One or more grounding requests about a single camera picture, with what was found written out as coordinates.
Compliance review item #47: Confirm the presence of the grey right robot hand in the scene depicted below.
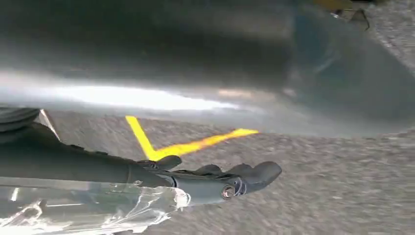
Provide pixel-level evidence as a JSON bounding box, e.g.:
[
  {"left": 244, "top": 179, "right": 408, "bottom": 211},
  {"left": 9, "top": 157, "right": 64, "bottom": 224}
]
[{"left": 0, "top": 123, "right": 283, "bottom": 235}]

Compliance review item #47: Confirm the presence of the yellow tape corner mark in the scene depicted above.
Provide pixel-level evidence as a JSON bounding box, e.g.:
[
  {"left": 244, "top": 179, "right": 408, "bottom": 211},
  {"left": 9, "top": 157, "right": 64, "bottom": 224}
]
[{"left": 125, "top": 115, "right": 260, "bottom": 162}]

